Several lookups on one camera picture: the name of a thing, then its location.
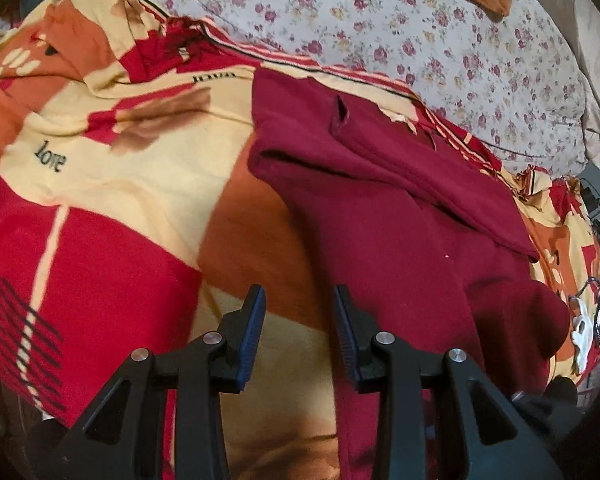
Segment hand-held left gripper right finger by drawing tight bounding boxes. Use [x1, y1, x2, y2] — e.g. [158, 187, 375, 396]
[331, 284, 566, 480]

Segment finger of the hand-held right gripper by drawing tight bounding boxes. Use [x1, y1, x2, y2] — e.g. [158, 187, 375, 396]
[510, 376, 588, 463]

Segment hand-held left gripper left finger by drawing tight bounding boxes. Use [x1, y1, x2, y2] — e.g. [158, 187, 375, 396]
[45, 284, 267, 480]

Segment maroon fleece garment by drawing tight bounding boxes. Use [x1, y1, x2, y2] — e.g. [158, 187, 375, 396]
[247, 67, 573, 480]

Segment red cream orange printed blanket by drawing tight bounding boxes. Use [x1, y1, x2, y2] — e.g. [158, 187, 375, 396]
[0, 0, 600, 480]

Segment floral bed sheet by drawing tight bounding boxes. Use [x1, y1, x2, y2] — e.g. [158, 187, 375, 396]
[75, 0, 593, 181]

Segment beige cloth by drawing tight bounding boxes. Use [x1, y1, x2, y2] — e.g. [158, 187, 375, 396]
[535, 0, 600, 171]

